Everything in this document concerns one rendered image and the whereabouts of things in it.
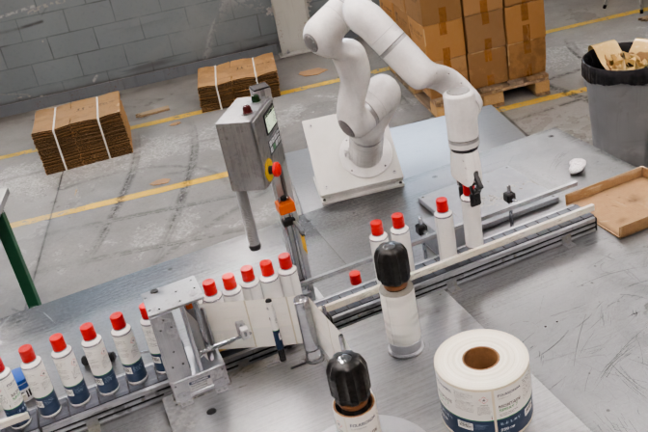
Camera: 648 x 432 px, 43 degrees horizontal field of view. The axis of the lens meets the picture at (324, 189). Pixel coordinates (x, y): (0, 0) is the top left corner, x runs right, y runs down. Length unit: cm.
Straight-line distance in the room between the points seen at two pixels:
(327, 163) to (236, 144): 96
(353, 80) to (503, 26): 323
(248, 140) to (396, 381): 68
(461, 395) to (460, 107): 79
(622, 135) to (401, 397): 286
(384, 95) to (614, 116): 213
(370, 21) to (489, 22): 339
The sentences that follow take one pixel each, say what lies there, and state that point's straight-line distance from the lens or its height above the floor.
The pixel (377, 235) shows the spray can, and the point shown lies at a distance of 225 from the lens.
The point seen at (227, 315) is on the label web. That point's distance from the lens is 212.
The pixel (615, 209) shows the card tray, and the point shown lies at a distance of 271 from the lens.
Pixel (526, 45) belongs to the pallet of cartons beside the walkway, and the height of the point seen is 36.
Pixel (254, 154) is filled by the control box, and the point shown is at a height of 139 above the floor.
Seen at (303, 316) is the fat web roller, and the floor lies 103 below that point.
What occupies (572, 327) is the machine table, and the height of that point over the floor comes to 83.
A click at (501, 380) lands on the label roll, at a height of 102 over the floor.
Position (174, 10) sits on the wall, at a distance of 746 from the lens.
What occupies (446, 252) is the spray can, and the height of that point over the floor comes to 93.
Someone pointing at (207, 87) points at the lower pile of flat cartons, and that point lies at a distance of 649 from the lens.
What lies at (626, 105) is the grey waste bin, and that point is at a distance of 449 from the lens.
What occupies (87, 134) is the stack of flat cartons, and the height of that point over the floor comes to 22.
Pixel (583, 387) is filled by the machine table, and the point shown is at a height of 83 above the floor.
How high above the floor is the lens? 218
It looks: 26 degrees down
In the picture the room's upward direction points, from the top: 11 degrees counter-clockwise
